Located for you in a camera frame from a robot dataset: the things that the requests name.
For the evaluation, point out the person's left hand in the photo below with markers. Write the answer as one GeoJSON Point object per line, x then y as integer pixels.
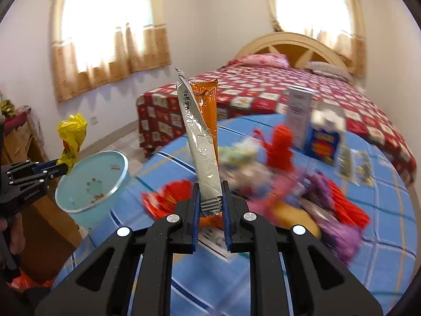
{"type": "Point", "coordinates": [17, 237]}

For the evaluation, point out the blister pack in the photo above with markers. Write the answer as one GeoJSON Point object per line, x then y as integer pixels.
{"type": "Point", "coordinates": [344, 164]}

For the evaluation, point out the light blue basin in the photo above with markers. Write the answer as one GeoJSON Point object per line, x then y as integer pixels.
{"type": "Point", "coordinates": [92, 184]}

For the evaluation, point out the blue milk carton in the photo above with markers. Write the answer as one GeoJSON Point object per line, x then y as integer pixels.
{"type": "Point", "coordinates": [324, 144]}

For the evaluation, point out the ribbed red wrapper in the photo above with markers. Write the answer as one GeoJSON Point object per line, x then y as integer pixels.
{"type": "Point", "coordinates": [350, 209]}

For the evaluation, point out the silver snack wrapper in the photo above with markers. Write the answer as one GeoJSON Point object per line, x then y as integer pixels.
{"type": "Point", "coordinates": [200, 158]}

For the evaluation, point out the pink pillow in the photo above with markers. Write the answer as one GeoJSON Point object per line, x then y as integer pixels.
{"type": "Point", "coordinates": [259, 61]}

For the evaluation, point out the plaid pillow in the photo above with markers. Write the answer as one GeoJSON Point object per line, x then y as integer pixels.
{"type": "Point", "coordinates": [329, 70]}

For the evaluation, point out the dark red cloth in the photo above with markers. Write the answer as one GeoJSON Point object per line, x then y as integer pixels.
{"type": "Point", "coordinates": [18, 118]}

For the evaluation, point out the yellow plastic bag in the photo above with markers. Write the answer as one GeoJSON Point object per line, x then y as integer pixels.
{"type": "Point", "coordinates": [72, 131]}

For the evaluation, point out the white wall socket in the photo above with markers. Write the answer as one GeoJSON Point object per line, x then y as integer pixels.
{"type": "Point", "coordinates": [93, 120]}

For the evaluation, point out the red patchwork bedspread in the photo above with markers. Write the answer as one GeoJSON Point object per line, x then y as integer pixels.
{"type": "Point", "coordinates": [250, 85]}

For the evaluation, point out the narrow beige curtain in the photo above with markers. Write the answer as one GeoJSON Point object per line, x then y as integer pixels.
{"type": "Point", "coordinates": [357, 52]}

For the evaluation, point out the blue checked tablecloth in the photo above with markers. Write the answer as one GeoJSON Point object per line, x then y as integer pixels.
{"type": "Point", "coordinates": [378, 253]}

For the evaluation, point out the wooden cabinet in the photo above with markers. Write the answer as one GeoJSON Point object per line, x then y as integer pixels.
{"type": "Point", "coordinates": [42, 230]}

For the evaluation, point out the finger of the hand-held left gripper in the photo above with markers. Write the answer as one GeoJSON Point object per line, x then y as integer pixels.
{"type": "Point", "coordinates": [56, 171]}
{"type": "Point", "coordinates": [42, 166]}

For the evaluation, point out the cream wooden headboard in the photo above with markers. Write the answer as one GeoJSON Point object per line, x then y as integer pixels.
{"type": "Point", "coordinates": [296, 49]}

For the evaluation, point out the purple wrapper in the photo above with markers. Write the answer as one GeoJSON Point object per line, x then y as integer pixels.
{"type": "Point", "coordinates": [338, 237]}

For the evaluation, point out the wide beige curtain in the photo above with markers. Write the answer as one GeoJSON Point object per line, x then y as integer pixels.
{"type": "Point", "coordinates": [98, 72]}

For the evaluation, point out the flower bunch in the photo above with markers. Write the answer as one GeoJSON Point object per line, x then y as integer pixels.
{"type": "Point", "coordinates": [7, 107]}

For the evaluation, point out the white carton box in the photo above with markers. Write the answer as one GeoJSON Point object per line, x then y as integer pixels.
{"type": "Point", "coordinates": [297, 115]}

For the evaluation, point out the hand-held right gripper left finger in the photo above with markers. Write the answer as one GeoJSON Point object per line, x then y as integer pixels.
{"type": "Point", "coordinates": [196, 219]}

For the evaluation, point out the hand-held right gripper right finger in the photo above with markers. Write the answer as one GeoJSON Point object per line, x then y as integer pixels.
{"type": "Point", "coordinates": [227, 223]}

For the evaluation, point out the orange snack wrapper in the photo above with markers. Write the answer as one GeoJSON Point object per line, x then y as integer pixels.
{"type": "Point", "coordinates": [205, 105]}

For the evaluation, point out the red plastic bag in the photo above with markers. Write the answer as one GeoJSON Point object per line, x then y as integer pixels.
{"type": "Point", "coordinates": [279, 148]}

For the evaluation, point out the clear foil packet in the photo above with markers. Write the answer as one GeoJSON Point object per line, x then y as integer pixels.
{"type": "Point", "coordinates": [364, 169]}

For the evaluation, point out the orange plastic bag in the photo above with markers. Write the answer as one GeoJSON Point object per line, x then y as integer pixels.
{"type": "Point", "coordinates": [31, 279]}

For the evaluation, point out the shiny red wrapper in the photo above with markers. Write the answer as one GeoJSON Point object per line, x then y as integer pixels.
{"type": "Point", "coordinates": [169, 199]}

